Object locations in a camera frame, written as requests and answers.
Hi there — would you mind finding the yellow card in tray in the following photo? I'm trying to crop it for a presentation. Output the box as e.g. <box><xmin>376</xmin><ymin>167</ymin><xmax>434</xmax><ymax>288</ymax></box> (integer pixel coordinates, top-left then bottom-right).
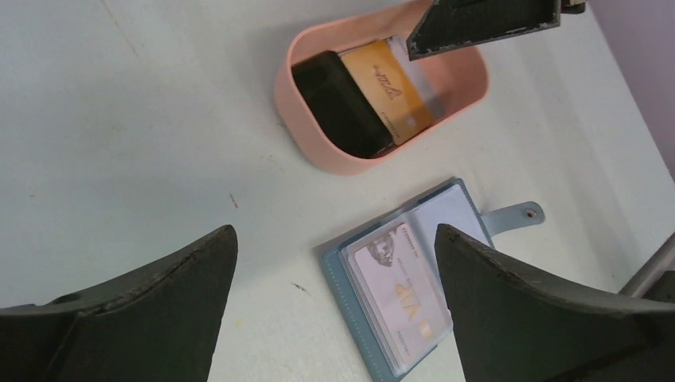
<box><xmin>339</xmin><ymin>39</ymin><xmax>437</xmax><ymax>146</ymax></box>

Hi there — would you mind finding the black card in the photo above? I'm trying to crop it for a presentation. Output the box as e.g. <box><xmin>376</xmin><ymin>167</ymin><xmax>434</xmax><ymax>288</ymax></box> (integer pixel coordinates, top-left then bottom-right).
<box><xmin>291</xmin><ymin>51</ymin><xmax>394</xmax><ymax>158</ymax></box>

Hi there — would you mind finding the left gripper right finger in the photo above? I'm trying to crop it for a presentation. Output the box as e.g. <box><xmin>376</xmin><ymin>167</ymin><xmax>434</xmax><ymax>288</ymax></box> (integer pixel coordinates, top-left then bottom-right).
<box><xmin>435</xmin><ymin>224</ymin><xmax>674</xmax><ymax>381</ymax></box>

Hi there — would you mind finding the white portrait card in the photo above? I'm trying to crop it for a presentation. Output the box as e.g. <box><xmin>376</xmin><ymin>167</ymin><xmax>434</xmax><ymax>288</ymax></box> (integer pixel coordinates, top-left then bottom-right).
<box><xmin>346</xmin><ymin>222</ymin><xmax>452</xmax><ymax>376</ymax></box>

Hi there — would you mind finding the blue card holder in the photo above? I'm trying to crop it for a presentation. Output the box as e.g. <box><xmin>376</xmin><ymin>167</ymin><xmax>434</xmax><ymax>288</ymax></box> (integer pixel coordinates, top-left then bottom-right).
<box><xmin>320</xmin><ymin>177</ymin><xmax>545</xmax><ymax>381</ymax></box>

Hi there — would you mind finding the aluminium frame rail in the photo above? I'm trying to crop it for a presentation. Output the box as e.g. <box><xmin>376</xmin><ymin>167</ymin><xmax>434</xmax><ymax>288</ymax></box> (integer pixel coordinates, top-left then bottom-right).
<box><xmin>619</xmin><ymin>234</ymin><xmax>674</xmax><ymax>298</ymax></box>

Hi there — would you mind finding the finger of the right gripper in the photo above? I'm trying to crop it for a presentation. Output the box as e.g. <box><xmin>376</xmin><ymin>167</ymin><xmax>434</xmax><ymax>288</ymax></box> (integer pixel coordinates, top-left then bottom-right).
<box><xmin>406</xmin><ymin>0</ymin><xmax>561</xmax><ymax>60</ymax></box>

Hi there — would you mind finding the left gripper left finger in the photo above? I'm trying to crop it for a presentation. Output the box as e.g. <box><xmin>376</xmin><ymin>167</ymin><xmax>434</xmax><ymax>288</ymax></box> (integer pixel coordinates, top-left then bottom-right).
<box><xmin>1</xmin><ymin>225</ymin><xmax>238</xmax><ymax>381</ymax></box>

